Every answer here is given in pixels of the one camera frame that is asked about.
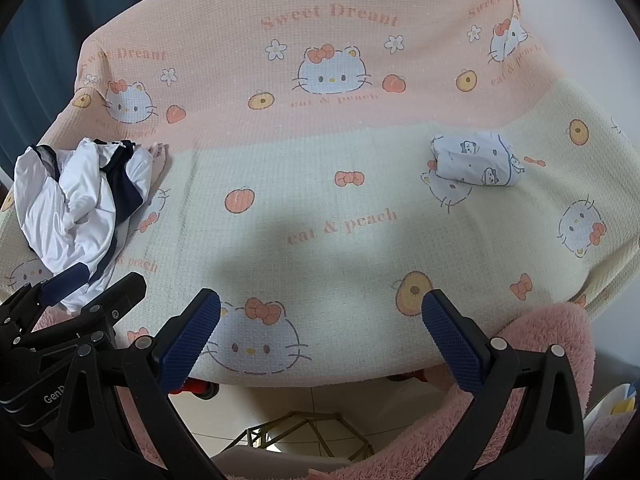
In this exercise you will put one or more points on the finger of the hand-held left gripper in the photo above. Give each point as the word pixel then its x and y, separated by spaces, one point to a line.
pixel 65 282
pixel 122 295

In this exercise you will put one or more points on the white garment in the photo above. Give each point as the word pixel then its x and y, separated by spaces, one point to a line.
pixel 85 180

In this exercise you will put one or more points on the white shirt with navy collar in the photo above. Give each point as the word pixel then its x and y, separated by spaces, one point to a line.
pixel 37 200

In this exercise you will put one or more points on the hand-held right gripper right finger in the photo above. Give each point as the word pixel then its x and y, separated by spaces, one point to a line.
pixel 450 345

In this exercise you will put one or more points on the pink and cream printed blanket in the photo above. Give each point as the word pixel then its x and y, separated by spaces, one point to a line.
pixel 325 160

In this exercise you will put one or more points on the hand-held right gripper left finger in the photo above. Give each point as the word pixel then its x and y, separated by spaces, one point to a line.
pixel 192 342

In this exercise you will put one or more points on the folded white printed cloth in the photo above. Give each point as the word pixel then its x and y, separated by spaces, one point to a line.
pixel 470 160

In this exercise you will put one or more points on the red plastic fitting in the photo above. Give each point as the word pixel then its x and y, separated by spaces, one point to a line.
pixel 195 386

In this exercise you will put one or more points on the dark blue curtain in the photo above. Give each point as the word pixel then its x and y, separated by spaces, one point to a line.
pixel 50 35

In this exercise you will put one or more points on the colourful paper pile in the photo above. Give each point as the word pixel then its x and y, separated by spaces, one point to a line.
pixel 617 405

